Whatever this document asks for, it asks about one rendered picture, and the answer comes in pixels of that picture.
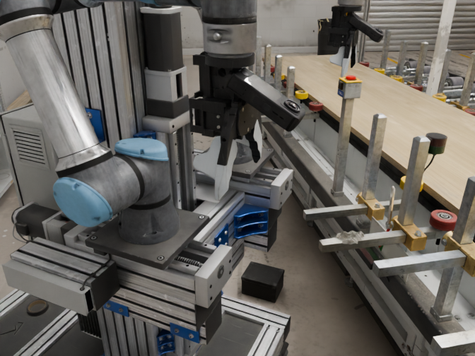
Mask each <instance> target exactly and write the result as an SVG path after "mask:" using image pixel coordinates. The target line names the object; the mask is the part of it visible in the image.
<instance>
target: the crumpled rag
mask: <svg viewBox="0 0 475 356"><path fill-rule="evenodd" d="M336 237H337V239H342V240H343V241H342V243H343V244H355V243H356V244H357V243H358V241H361V240H362V239H363V237H364V234H363V233H362V232H361V231H360V232H355V231H350V232H344V231H343V232H342V233H337V236H336Z"/></svg>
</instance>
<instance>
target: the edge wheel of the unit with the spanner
mask: <svg viewBox="0 0 475 356"><path fill-rule="evenodd" d="M456 221H457V216H456V215H455V214H454V213H452V212H449V211H447V210H434V211H432V213H431V214H430V220H429V223H430V225H431V226H433V227H434V228H436V229H438V230H442V231H452V230H454V229H455V224H456ZM440 240H441V239H436V243H435V244H437V245H439V244H440Z"/></svg>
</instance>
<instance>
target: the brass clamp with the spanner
mask: <svg viewBox="0 0 475 356"><path fill-rule="evenodd" d="M397 218H398V215H397V216H395V217H393V218H392V219H391V221H392V222H393V223H394V227H393V228H392V231H396V230H402V231H403V232H404V233H405V234H406V240H405V243H403V244H404V245H405V246H406V247H407V249H408V250H409V251H418V250H424V249H425V246H426V240H427V236H426V235H425V234H424V233H423V232H422V231H421V230H420V229H419V228H417V227H416V226H415V225H414V224H412V225H402V224H401V223H400V222H399V221H398V220H397ZM417 230H419V231H421V237H417V236H415V235H414V233H416V231H417Z"/></svg>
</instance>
